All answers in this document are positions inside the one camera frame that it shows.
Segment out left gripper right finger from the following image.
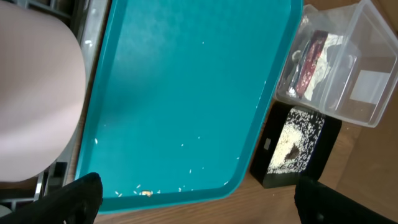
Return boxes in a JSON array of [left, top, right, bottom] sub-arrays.
[[294, 177, 397, 224]]

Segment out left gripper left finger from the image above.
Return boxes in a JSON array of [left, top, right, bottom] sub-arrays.
[[1, 172, 103, 224]]

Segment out white tissue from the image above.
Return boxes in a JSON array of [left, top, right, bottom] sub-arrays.
[[303, 33, 343, 101]]

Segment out red snack wrapper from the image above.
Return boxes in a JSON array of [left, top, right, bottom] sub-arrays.
[[294, 30, 329, 98]]

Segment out black tray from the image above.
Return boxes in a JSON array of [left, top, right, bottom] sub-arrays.
[[249, 101, 342, 189]]

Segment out clear plastic bin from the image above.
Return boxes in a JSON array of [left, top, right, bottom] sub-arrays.
[[275, 0, 397, 128]]

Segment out teal serving tray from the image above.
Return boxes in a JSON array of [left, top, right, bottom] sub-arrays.
[[76, 0, 303, 215]]

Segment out grey plastic dish rack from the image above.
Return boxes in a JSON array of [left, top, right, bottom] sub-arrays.
[[1, 0, 111, 216]]

